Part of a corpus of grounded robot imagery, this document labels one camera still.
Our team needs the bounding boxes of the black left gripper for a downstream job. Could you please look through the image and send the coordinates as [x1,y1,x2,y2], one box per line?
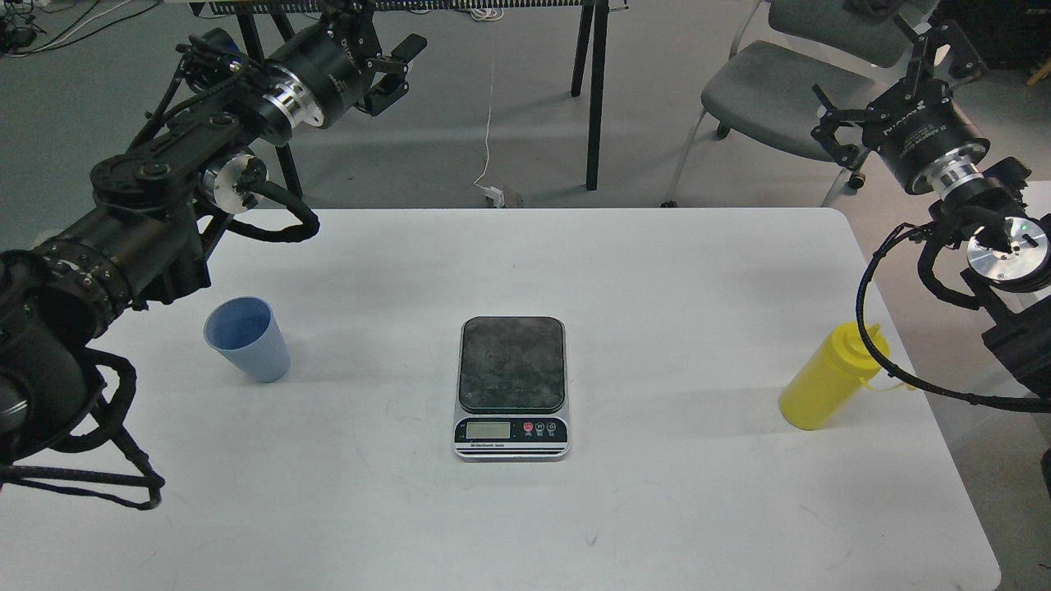
[266,1,428,130]

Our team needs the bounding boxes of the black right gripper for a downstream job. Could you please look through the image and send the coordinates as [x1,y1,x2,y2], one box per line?
[811,15,992,196]

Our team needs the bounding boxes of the black trestle table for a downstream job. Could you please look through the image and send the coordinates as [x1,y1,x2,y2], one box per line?
[189,1,614,191]

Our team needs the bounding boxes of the white hanging cable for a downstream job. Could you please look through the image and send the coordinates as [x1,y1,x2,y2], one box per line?
[474,8,506,191]

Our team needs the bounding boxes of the cables on floor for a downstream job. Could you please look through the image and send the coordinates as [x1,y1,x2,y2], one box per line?
[0,0,157,58]

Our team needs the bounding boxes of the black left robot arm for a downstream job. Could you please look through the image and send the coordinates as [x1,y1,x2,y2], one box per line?
[1,1,428,511]

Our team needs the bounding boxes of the grey office chair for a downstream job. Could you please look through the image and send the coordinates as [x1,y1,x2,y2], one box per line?
[698,1,935,162]

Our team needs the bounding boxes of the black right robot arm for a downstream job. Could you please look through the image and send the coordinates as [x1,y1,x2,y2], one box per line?
[811,15,1050,413]

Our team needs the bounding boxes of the blue plastic cup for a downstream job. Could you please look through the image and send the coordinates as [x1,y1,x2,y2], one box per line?
[203,296,291,384]

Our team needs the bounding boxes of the white side table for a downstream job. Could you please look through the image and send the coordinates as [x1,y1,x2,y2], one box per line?
[1022,181,1051,218]

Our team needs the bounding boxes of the white power adapter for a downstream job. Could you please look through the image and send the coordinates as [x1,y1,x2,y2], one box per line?
[483,185,523,209]

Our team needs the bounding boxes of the digital kitchen scale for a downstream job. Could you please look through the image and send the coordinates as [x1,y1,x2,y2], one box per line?
[452,317,571,461]

